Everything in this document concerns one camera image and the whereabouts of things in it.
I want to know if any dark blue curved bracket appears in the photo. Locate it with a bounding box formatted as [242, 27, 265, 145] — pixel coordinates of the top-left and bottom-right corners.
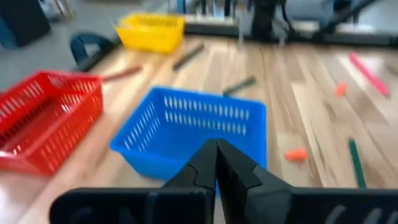
[70, 32, 121, 72]

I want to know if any yellow plastic basket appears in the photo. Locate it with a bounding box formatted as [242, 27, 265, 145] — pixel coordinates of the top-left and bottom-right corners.
[113, 12, 187, 54]

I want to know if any red plastic basket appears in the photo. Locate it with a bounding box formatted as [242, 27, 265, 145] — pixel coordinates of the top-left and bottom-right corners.
[0, 70, 104, 177]

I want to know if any black pen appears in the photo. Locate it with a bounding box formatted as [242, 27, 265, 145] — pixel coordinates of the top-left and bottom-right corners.
[172, 42, 206, 72]

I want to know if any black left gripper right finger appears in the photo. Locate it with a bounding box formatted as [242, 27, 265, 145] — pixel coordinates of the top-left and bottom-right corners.
[216, 138, 398, 224]

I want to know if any black computer tower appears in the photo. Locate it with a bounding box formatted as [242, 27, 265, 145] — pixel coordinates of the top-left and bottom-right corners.
[0, 0, 52, 50]

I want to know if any long dark green pencil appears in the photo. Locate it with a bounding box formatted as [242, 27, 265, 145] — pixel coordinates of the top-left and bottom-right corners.
[348, 138, 368, 189]

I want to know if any pink pen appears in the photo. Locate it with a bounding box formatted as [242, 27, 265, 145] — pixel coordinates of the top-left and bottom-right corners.
[348, 51, 391, 100]

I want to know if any green marker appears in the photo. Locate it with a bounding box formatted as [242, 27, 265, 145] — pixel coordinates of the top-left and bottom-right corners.
[222, 76, 257, 96]

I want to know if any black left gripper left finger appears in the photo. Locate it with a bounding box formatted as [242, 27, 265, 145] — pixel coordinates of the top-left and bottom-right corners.
[49, 138, 218, 224]

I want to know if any orange eraser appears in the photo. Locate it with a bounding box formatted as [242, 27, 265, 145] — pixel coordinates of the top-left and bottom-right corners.
[335, 81, 348, 98]
[284, 147, 308, 162]

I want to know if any blue plastic basket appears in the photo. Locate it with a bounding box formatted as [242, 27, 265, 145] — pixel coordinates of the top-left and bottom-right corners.
[109, 86, 267, 200]

